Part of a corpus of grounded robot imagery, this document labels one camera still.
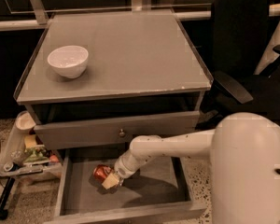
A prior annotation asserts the green snack bag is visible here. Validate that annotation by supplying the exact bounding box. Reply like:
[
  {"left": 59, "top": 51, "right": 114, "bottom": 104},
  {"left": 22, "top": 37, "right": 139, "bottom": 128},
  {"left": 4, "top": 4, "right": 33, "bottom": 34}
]
[{"left": 23, "top": 147, "right": 49, "bottom": 163}]

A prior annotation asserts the grey drawer cabinet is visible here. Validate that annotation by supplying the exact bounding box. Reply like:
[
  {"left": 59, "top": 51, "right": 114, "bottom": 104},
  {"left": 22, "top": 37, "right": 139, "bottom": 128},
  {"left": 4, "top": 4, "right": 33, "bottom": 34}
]
[{"left": 13, "top": 9, "right": 214, "bottom": 224}]

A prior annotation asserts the metal railing bar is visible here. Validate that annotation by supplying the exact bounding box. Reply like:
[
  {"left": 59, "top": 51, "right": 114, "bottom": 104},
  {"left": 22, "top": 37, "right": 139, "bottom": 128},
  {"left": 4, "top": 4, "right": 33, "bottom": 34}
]
[{"left": 0, "top": 0, "right": 280, "bottom": 33}]

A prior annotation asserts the grey top drawer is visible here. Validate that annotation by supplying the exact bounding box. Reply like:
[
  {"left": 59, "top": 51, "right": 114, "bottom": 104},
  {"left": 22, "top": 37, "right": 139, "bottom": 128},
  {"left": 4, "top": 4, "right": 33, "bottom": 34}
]
[{"left": 35, "top": 111, "right": 200, "bottom": 149}]

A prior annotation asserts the round metal drawer knob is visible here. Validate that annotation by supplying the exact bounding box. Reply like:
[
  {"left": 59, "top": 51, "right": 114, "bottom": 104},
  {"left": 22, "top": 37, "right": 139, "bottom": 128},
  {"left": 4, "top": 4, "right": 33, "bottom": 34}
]
[{"left": 119, "top": 129, "right": 126, "bottom": 137}]

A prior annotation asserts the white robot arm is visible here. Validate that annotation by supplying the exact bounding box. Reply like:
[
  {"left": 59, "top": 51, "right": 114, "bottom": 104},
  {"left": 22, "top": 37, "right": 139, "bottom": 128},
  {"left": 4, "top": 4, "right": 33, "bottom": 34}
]
[{"left": 103, "top": 113, "right": 280, "bottom": 224}]

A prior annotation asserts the red crushed coke can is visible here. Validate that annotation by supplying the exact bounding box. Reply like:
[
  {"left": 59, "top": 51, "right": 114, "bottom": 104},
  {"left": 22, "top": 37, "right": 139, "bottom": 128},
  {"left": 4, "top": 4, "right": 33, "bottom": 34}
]
[{"left": 92, "top": 164, "right": 113, "bottom": 183}]

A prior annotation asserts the white ceramic bowl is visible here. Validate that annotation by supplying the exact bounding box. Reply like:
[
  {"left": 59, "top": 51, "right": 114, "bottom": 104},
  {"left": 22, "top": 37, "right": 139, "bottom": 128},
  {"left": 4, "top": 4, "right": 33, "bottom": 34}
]
[{"left": 47, "top": 46, "right": 89, "bottom": 78}]

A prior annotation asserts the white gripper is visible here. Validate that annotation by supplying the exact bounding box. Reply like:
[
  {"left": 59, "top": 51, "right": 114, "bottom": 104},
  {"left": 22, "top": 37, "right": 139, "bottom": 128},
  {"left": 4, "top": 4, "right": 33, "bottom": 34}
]
[{"left": 102, "top": 150, "right": 145, "bottom": 189}]

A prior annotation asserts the white paper cup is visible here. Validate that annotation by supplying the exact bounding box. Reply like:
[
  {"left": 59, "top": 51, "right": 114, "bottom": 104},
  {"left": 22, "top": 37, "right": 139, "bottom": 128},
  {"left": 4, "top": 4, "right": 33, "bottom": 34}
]
[{"left": 15, "top": 111, "right": 35, "bottom": 131}]

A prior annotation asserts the open grey middle drawer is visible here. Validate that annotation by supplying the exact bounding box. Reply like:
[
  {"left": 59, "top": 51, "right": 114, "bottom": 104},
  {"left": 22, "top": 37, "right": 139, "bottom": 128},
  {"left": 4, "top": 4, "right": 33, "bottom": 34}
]
[{"left": 45, "top": 144, "right": 206, "bottom": 224}]

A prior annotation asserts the black tray stand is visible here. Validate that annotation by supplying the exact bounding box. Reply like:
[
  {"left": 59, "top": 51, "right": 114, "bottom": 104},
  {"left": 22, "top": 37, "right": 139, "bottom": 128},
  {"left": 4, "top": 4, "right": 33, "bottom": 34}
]
[{"left": 0, "top": 177, "right": 15, "bottom": 220}]

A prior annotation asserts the black office chair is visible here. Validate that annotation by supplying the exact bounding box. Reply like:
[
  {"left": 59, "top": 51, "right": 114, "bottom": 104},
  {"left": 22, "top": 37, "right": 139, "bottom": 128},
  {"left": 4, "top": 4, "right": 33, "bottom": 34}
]
[{"left": 196, "top": 0, "right": 280, "bottom": 130}]

